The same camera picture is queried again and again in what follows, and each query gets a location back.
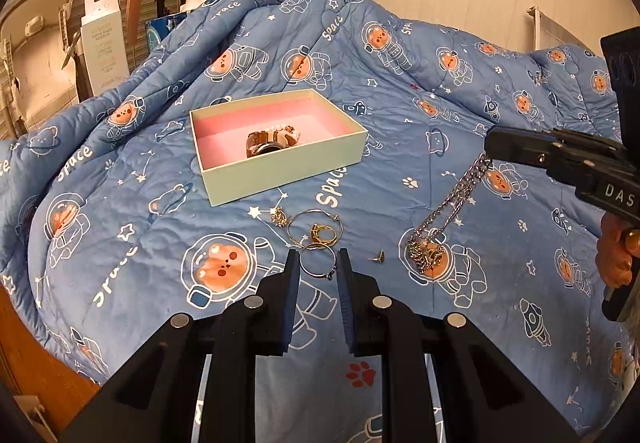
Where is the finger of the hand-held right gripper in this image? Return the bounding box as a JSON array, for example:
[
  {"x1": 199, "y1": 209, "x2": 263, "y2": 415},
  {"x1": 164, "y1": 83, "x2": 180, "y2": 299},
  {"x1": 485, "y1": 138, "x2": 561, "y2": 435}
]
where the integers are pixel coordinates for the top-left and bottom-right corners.
[
  {"x1": 486, "y1": 130, "x2": 623, "y2": 190},
  {"x1": 500, "y1": 126, "x2": 627, "y2": 163}
]

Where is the thin silver hoop ring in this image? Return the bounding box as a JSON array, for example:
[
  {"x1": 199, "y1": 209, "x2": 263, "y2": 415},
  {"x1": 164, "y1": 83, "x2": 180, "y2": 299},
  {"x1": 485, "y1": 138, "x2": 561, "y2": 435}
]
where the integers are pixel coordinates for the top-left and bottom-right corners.
[{"x1": 298, "y1": 243, "x2": 337, "y2": 280}]

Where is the person's right hand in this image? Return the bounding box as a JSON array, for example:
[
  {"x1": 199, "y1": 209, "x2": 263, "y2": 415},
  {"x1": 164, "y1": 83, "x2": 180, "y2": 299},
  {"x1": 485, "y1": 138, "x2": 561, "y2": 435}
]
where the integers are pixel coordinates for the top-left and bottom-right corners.
[{"x1": 596, "y1": 210, "x2": 640, "y2": 289}]

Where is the blue cardboard box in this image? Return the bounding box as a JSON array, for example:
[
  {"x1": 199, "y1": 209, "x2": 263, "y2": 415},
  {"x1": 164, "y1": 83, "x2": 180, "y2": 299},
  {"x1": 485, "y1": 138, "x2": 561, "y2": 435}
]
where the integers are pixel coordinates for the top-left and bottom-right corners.
[{"x1": 145, "y1": 13, "x2": 187, "y2": 55}]

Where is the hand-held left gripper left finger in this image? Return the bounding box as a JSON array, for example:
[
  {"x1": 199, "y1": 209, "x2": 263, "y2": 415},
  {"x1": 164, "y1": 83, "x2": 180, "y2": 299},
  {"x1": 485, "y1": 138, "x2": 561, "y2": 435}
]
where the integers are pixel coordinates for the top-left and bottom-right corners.
[{"x1": 60, "y1": 248, "x2": 302, "y2": 443}]

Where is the beige folding chair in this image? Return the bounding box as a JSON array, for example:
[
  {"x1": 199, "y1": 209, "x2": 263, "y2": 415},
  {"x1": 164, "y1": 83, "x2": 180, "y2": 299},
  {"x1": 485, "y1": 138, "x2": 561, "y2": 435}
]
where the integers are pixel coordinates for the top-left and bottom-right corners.
[{"x1": 0, "y1": 0, "x2": 82, "y2": 136}]

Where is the thin gold hoop earring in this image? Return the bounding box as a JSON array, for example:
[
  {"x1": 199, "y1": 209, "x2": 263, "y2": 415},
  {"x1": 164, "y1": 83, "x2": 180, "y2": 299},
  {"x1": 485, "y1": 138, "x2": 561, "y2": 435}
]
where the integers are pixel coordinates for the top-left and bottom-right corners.
[{"x1": 286, "y1": 208, "x2": 344, "y2": 248}]

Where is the blue printed blanket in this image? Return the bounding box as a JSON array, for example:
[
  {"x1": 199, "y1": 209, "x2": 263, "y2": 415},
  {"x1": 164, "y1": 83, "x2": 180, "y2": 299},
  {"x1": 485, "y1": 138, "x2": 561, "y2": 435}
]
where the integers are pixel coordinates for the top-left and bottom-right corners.
[{"x1": 0, "y1": 0, "x2": 640, "y2": 443}]

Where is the pearl bracelet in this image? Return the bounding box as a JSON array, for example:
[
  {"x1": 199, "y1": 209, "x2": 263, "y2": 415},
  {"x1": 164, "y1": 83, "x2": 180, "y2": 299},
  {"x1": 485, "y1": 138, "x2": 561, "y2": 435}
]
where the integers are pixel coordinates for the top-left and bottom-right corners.
[{"x1": 265, "y1": 121, "x2": 304, "y2": 144}]

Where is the light green jewelry box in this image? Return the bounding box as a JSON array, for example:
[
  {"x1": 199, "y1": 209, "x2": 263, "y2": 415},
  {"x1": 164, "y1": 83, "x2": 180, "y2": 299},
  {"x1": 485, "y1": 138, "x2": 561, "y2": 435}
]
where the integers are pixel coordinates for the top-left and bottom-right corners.
[{"x1": 189, "y1": 88, "x2": 368, "y2": 207}]

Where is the white carton box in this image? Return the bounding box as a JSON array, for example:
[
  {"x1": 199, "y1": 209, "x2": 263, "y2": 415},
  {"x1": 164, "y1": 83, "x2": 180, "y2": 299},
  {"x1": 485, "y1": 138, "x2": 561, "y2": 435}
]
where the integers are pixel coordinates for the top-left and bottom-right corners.
[{"x1": 80, "y1": 0, "x2": 132, "y2": 96}]

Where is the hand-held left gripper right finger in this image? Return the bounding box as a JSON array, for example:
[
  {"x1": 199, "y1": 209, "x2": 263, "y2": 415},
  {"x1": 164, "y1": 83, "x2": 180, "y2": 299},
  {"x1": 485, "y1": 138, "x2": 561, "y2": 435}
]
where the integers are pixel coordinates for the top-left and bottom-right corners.
[{"x1": 336, "y1": 248, "x2": 581, "y2": 443}]

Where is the silver chain necklace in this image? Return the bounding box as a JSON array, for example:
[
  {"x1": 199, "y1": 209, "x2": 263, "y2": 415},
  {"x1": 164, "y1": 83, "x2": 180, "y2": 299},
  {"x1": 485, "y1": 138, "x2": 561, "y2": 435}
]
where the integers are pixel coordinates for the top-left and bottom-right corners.
[{"x1": 407, "y1": 153, "x2": 496, "y2": 277}]

